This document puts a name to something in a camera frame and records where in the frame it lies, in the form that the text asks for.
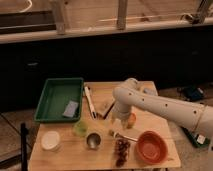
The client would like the dark grape bunch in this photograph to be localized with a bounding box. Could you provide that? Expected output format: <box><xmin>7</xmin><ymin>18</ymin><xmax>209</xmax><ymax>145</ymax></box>
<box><xmin>115</xmin><ymin>139</ymin><xmax>130</xmax><ymax>167</ymax></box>

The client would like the green plastic tray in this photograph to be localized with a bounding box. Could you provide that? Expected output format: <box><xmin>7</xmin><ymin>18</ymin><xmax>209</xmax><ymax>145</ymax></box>
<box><xmin>34</xmin><ymin>78</ymin><xmax>84</xmax><ymax>123</ymax></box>

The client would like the blue sponge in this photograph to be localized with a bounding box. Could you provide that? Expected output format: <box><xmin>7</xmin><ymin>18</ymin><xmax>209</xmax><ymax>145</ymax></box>
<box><xmin>63</xmin><ymin>101</ymin><xmax>79</xmax><ymax>118</ymax></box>

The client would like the grey wedge block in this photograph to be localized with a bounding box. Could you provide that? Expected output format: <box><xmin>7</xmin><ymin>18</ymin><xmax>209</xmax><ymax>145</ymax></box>
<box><xmin>143</xmin><ymin>88</ymin><xmax>158</xmax><ymax>96</ymax></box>

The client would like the green bin with items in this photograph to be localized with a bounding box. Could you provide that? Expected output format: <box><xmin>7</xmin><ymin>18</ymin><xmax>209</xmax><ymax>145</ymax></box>
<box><xmin>182</xmin><ymin>128</ymin><xmax>210</xmax><ymax>148</ymax></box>

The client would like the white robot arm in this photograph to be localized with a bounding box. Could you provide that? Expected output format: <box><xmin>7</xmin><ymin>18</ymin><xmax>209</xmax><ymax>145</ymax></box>
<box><xmin>113</xmin><ymin>78</ymin><xmax>213</xmax><ymax>139</ymax></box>

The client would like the steel cup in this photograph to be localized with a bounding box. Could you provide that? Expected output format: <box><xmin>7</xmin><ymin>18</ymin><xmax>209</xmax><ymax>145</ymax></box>
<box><xmin>86</xmin><ymin>133</ymin><xmax>101</xmax><ymax>149</ymax></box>

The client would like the green plastic cup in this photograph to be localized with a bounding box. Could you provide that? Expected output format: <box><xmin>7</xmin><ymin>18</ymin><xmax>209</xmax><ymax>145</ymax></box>
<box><xmin>74</xmin><ymin>121</ymin><xmax>88</xmax><ymax>137</ymax></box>

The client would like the metal fork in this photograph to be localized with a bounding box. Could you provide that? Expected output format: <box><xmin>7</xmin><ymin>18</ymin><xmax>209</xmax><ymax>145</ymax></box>
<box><xmin>108</xmin><ymin>130</ymin><xmax>137</xmax><ymax>142</ymax></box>

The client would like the orange plastic bowl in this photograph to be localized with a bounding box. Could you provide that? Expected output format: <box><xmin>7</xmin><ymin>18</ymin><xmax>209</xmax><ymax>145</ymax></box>
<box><xmin>135</xmin><ymin>131</ymin><xmax>168</xmax><ymax>165</ymax></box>

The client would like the black chair post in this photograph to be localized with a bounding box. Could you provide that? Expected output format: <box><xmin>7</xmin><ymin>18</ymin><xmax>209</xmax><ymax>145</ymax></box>
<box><xmin>21</xmin><ymin>123</ymin><xmax>28</xmax><ymax>171</ymax></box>

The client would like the orange apple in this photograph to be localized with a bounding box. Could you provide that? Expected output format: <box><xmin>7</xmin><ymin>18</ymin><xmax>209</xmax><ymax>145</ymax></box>
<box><xmin>127</xmin><ymin>113</ymin><xmax>136</xmax><ymax>129</ymax></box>

